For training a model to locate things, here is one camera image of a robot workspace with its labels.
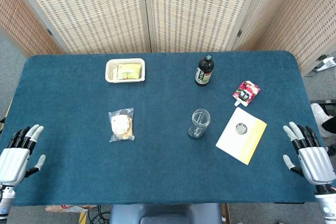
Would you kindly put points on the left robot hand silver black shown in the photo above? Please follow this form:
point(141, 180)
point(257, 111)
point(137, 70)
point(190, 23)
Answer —
point(14, 161)

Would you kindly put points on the woven folding screen panel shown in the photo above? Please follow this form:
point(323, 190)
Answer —
point(296, 19)
point(199, 11)
point(18, 19)
point(92, 11)

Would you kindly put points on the red drink pouch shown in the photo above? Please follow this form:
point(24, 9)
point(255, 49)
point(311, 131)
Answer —
point(246, 93)

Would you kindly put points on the green snack packet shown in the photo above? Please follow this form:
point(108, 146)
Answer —
point(129, 71)

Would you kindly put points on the black screen hinge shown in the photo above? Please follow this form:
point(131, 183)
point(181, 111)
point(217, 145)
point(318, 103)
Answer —
point(239, 33)
point(49, 32)

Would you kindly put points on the beige food tray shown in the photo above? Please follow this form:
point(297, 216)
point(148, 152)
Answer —
point(111, 70)

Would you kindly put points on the clear glass cup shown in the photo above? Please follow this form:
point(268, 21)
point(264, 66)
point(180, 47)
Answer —
point(198, 125)

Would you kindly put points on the white and yellow booklet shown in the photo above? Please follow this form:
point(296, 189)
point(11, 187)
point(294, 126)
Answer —
point(237, 145)

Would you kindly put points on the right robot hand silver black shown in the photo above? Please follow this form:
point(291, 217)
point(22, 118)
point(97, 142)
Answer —
point(316, 162)

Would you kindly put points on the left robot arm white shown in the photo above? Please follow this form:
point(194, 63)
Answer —
point(5, 203)

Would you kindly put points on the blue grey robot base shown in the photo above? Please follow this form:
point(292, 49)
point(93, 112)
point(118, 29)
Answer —
point(168, 213)

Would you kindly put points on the clear bag with bread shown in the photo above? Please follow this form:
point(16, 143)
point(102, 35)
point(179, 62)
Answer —
point(121, 125)

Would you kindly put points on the blue table cloth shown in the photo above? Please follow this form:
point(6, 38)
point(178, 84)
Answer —
point(162, 161)

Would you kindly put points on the black foot pedal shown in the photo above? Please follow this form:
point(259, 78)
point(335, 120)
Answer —
point(331, 110)

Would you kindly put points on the dark bottle green label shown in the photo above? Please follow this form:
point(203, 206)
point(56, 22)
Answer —
point(204, 73)

